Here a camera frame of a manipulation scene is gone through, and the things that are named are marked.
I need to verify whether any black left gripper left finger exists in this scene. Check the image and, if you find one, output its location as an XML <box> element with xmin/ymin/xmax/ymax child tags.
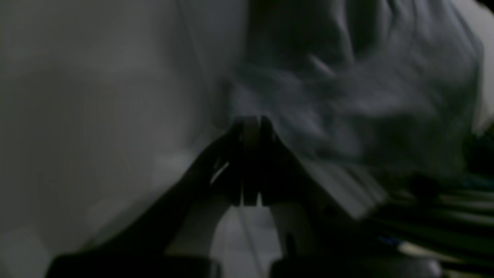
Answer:
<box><xmin>46</xmin><ymin>121</ymin><xmax>244</xmax><ymax>278</ymax></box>

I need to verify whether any grey T-shirt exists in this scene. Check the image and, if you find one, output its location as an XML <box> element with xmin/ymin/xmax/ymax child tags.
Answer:
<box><xmin>227</xmin><ymin>0</ymin><xmax>482</xmax><ymax>219</ymax></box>

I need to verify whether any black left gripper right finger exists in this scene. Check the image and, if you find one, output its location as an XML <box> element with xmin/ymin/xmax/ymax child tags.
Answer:
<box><xmin>245</xmin><ymin>116</ymin><xmax>444</xmax><ymax>278</ymax></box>

